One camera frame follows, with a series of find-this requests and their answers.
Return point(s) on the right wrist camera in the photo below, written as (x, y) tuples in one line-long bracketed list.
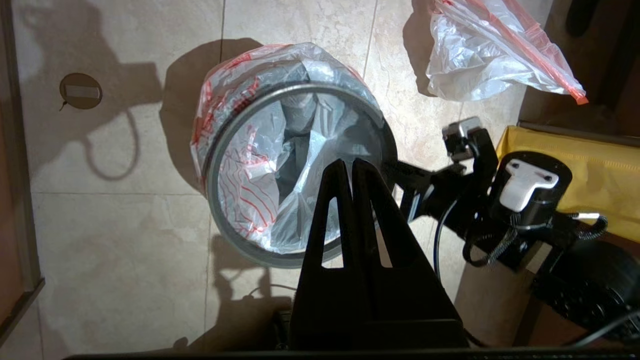
[(467, 137)]

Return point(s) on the white red-printed trash bag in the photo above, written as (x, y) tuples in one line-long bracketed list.
[(250, 180)]

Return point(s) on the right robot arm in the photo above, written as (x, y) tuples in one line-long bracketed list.
[(540, 200)]

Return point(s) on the round floor socket cover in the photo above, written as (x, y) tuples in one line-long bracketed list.
[(80, 91)]

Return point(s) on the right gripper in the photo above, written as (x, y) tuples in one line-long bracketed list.
[(450, 192)]

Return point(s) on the yellow plastic bag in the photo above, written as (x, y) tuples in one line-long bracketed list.
[(600, 170)]

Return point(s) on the brown wooden door frame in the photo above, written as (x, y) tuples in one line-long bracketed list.
[(15, 200)]

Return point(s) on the dark wooden furniture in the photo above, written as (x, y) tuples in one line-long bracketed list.
[(595, 65)]

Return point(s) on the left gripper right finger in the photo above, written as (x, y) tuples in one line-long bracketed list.
[(402, 310)]

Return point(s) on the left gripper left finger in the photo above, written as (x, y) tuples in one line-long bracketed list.
[(327, 310)]

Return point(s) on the grey round trash bin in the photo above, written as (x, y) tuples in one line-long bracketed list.
[(230, 165)]

